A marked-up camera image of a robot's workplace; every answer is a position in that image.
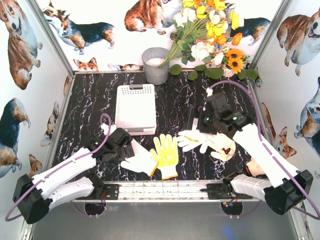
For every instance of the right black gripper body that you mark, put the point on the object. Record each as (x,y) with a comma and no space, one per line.
(197,120)

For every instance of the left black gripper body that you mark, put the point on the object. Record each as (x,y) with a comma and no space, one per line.
(127,150)

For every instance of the white knit glove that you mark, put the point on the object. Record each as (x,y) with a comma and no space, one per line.
(191,139)

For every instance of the yellow dotted work glove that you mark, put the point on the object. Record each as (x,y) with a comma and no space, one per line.
(165,153)

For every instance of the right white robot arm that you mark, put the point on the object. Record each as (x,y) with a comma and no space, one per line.
(285,186)

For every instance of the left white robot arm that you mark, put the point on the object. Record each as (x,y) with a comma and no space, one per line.
(69,180)

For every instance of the white plastic storage basket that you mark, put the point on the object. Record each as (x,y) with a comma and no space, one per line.
(135,109)

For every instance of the white glove orange cuff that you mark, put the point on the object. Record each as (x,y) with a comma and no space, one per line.
(141,162)

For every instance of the sunflower pot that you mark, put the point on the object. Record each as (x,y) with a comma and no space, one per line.
(234,61)

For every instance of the grey metal bucket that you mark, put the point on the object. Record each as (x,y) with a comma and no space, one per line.
(155,68)

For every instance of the artificial flower bouquet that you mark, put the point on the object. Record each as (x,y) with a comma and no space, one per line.
(202,29)

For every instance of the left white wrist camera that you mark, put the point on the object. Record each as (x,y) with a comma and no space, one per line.
(108,130)

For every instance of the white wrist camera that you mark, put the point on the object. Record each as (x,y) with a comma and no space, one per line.
(209,93)
(108,130)

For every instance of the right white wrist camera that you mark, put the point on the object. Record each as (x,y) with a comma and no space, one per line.
(209,93)

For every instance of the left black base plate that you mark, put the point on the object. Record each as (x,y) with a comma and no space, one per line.
(109,191)

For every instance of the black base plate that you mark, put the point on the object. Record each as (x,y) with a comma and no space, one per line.
(109,191)
(216,191)

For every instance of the front aluminium rail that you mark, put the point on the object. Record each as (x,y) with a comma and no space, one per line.
(168,191)

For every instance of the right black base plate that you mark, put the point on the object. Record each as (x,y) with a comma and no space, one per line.
(216,191)

